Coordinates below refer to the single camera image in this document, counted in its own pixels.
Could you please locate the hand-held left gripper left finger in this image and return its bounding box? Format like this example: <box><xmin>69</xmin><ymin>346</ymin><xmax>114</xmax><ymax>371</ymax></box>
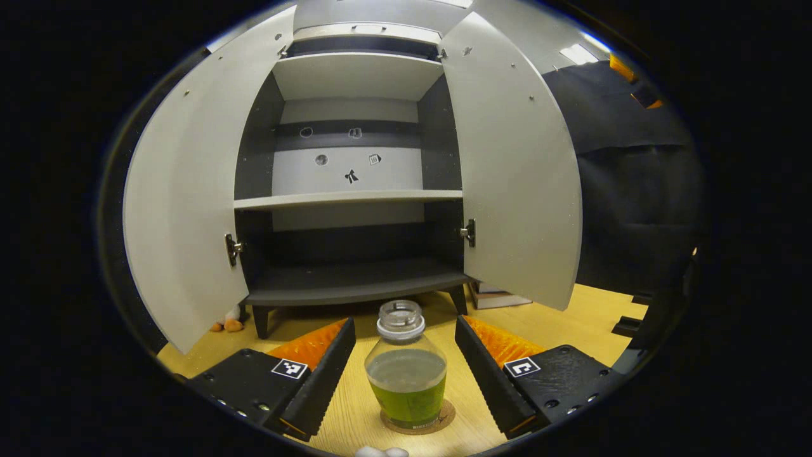
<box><xmin>189</xmin><ymin>318</ymin><xmax>357</xmax><ymax>443</ymax></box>

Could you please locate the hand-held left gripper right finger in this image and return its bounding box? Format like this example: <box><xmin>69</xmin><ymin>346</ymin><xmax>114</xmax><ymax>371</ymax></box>
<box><xmin>454</xmin><ymin>315</ymin><xmax>625</xmax><ymax>440</ymax></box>

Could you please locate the round cork coaster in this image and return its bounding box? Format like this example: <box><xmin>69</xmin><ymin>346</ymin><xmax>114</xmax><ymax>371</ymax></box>
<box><xmin>379</xmin><ymin>399</ymin><xmax>457</xmax><ymax>436</ymax></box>

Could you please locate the clear bottle with green label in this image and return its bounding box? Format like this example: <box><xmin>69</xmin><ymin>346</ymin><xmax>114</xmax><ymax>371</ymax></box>
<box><xmin>364</xmin><ymin>300</ymin><xmax>448</xmax><ymax>431</ymax></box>

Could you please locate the grey cabinet door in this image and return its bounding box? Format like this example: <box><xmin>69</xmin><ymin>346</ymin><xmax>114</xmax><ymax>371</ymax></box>
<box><xmin>438</xmin><ymin>11</ymin><xmax>583</xmax><ymax>312</ymax></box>
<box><xmin>122</xmin><ymin>5</ymin><xmax>298</xmax><ymax>355</ymax></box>

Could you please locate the narrow ceiling light panel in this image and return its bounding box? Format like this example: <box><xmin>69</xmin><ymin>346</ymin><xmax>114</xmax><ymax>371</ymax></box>
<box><xmin>560</xmin><ymin>32</ymin><xmax>610</xmax><ymax>65</ymax></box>

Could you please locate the thick white book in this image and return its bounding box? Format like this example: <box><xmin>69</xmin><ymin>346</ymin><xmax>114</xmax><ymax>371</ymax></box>
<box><xmin>471</xmin><ymin>291</ymin><xmax>532</xmax><ymax>310</ymax></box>

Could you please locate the black backdrop cloth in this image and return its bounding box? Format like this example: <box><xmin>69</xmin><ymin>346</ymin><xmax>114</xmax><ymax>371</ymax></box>
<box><xmin>98</xmin><ymin>48</ymin><xmax>706</xmax><ymax>356</ymax></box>

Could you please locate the penguin plush toy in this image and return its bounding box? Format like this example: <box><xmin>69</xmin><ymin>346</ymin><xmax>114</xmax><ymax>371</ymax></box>
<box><xmin>211</xmin><ymin>305</ymin><xmax>245</xmax><ymax>333</ymax></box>

